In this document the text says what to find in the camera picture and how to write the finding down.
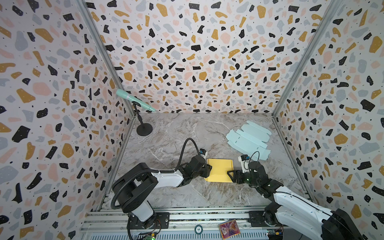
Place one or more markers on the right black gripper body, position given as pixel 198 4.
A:
pixel 238 176

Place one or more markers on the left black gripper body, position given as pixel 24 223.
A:
pixel 205 168

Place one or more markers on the yellow paper box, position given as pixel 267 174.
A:
pixel 219 171

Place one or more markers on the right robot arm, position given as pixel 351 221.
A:
pixel 289 209

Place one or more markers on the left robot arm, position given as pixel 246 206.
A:
pixel 133 188

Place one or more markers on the light blue flat paper box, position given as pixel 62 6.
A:
pixel 250 138

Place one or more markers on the colourful card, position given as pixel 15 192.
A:
pixel 229 229

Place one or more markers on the round teal sticker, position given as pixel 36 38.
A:
pixel 198 229

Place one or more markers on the black microphone stand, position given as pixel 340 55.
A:
pixel 144 129

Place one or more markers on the mint green microphone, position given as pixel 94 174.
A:
pixel 125 95

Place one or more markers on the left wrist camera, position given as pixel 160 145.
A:
pixel 203 153

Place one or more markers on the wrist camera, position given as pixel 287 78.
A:
pixel 244 161
pixel 203 153

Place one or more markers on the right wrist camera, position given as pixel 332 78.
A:
pixel 244 161

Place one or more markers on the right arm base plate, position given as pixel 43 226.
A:
pixel 264 219

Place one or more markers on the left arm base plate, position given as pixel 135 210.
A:
pixel 159 220

